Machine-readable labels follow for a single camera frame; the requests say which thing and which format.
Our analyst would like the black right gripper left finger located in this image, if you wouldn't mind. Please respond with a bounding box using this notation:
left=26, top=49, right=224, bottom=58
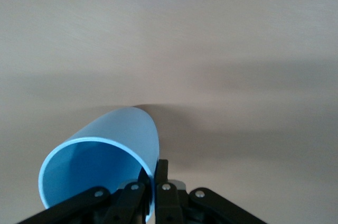
left=15, top=181, right=147, bottom=224

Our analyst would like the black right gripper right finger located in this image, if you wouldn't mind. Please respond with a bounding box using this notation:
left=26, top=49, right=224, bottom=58
left=154, top=158, right=267, bottom=224

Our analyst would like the blue plastic cup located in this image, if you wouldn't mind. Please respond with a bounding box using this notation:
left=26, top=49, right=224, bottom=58
left=38, top=106, right=160, bottom=223

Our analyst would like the brown table cover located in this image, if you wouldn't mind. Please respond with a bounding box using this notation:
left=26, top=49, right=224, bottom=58
left=0, top=0, right=338, bottom=224

